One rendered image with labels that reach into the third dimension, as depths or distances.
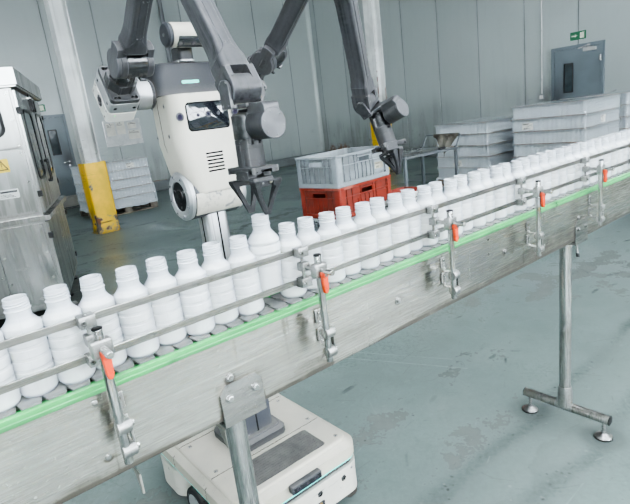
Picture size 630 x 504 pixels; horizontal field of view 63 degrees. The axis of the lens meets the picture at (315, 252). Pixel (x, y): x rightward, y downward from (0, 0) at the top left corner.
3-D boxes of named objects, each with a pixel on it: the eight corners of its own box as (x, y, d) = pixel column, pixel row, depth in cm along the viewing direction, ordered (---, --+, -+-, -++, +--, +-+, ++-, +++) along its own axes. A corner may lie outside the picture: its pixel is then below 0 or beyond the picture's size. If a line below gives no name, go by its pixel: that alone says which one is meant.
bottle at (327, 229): (317, 283, 123) (309, 216, 119) (326, 275, 128) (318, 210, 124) (341, 284, 120) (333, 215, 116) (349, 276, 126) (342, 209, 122)
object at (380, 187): (342, 220, 356) (339, 188, 351) (301, 217, 384) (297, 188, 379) (394, 202, 397) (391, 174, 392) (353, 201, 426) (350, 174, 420)
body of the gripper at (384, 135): (407, 144, 164) (400, 122, 164) (385, 148, 158) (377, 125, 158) (394, 151, 169) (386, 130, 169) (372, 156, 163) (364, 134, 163)
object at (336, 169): (339, 188, 350) (335, 156, 344) (297, 188, 378) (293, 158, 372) (391, 174, 391) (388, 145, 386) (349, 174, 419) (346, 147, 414)
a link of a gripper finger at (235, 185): (250, 217, 105) (243, 171, 103) (232, 215, 111) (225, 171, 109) (277, 210, 109) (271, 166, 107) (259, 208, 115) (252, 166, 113)
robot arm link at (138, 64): (131, 63, 147) (112, 64, 144) (138, 38, 139) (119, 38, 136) (143, 90, 145) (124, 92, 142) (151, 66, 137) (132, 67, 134)
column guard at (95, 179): (98, 234, 804) (81, 164, 776) (90, 232, 834) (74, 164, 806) (123, 229, 827) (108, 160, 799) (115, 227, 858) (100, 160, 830)
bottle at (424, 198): (413, 246, 144) (409, 188, 140) (420, 241, 149) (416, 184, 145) (434, 247, 141) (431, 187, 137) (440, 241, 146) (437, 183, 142)
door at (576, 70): (600, 153, 1009) (603, 39, 955) (550, 154, 1085) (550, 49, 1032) (602, 153, 1014) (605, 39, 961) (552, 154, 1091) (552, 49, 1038)
